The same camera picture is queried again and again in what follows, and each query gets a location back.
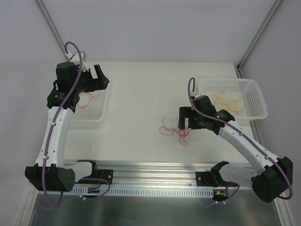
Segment orange wire bundle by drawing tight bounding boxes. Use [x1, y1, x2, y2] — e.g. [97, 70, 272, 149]
[77, 91, 191, 146]

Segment yellow wires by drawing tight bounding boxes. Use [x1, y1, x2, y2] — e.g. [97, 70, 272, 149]
[210, 87, 246, 116]

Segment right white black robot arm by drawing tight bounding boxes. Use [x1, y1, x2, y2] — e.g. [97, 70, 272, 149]
[178, 95, 293, 203]

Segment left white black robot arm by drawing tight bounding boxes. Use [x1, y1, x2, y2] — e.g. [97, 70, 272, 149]
[24, 62, 110, 192]

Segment left white plastic basket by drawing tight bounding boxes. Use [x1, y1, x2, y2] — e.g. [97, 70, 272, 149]
[70, 85, 110, 130]

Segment white plastic basket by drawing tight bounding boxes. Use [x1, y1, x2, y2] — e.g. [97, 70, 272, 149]
[70, 85, 110, 130]
[198, 78, 268, 121]

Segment right white plastic basket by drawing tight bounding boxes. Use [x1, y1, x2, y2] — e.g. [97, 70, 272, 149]
[198, 78, 268, 121]

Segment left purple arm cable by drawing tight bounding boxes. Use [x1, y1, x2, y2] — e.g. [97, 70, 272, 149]
[42, 41, 83, 210]

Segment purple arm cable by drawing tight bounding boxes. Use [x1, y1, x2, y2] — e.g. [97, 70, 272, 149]
[188, 77, 294, 200]
[42, 41, 83, 210]

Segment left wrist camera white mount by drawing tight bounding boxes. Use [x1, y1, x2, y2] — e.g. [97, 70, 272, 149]
[65, 51, 89, 72]

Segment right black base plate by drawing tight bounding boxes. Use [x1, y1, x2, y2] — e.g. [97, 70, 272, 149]
[195, 171, 238, 188]

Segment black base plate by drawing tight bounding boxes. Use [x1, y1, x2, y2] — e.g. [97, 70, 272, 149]
[195, 171, 238, 188]
[95, 169, 114, 185]

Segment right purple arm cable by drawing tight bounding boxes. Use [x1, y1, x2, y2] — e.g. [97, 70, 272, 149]
[188, 77, 294, 200]

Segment aluminium mounting rail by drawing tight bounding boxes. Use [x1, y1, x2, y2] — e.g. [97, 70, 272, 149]
[65, 162, 261, 189]

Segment left aluminium frame post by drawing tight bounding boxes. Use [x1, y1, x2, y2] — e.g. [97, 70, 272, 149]
[34, 0, 68, 61]

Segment aluminium frame post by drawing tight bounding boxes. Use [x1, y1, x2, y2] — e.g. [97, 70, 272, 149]
[34, 0, 68, 61]
[236, 0, 284, 73]

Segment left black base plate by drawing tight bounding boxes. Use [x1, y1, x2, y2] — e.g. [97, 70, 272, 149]
[95, 169, 114, 185]

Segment right aluminium frame post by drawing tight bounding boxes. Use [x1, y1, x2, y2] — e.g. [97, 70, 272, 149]
[236, 0, 284, 73]

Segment white slotted cable duct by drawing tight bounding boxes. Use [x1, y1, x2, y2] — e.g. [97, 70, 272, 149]
[68, 186, 214, 198]

